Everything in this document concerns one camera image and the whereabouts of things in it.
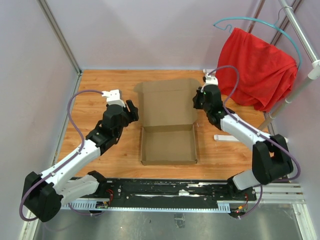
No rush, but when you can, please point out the brown cardboard box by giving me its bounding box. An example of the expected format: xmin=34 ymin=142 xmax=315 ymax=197
xmin=134 ymin=78 xmax=200 ymax=166

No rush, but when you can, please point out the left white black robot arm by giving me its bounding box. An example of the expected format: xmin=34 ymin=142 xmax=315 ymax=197
xmin=19 ymin=100 xmax=139 ymax=223

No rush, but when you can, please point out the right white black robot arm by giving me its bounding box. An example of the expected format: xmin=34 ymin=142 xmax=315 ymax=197
xmin=192 ymin=84 xmax=294 ymax=200

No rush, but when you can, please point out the red cloth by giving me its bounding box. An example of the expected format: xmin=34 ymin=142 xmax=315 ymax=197
xmin=215 ymin=28 xmax=298 ymax=112

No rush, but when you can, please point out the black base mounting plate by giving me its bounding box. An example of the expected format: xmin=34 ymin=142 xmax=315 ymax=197
xmin=48 ymin=172 xmax=291 ymax=208

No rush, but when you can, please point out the teal clothes hanger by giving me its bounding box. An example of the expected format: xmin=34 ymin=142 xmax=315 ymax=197
xmin=212 ymin=6 xmax=303 ymax=70

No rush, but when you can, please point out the white metal clothes rack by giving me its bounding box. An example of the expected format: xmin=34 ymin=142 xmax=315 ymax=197
xmin=202 ymin=0 xmax=320 ymax=146

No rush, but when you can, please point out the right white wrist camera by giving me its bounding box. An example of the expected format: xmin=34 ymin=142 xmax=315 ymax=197
xmin=201 ymin=72 xmax=218 ymax=92

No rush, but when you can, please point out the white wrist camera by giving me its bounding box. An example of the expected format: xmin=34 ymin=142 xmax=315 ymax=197
xmin=102 ymin=89 xmax=126 ymax=107
xmin=201 ymin=72 xmax=218 ymax=92

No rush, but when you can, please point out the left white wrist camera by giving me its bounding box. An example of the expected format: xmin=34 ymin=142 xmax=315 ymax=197
xmin=102 ymin=89 xmax=126 ymax=107

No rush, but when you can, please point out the grey slotted cable duct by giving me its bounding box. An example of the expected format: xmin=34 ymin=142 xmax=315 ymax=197
xmin=61 ymin=196 xmax=231 ymax=213

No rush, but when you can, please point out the aluminium corner post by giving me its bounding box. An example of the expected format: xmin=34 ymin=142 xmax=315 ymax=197
xmin=37 ymin=0 xmax=83 ymax=76

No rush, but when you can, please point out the aluminium frame rail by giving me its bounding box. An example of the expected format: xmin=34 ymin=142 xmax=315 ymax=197
xmin=32 ymin=182 xmax=307 ymax=205

